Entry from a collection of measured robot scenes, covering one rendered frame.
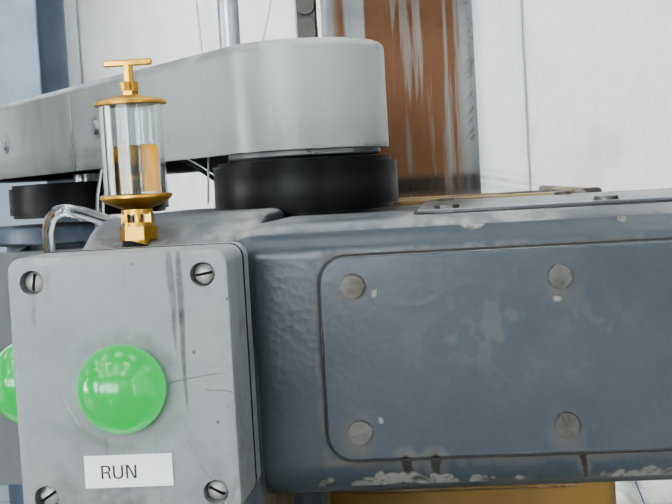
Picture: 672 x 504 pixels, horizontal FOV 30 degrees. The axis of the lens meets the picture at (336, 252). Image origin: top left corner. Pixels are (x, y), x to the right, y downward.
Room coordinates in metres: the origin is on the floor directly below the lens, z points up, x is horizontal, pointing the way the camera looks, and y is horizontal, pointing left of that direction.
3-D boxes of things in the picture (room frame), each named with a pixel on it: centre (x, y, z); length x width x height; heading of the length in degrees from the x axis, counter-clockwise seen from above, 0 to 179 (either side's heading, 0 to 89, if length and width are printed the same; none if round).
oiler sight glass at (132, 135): (0.50, 0.08, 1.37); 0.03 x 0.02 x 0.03; 85
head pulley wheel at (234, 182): (0.62, 0.01, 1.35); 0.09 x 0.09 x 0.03
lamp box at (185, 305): (0.44, 0.07, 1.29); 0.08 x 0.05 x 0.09; 85
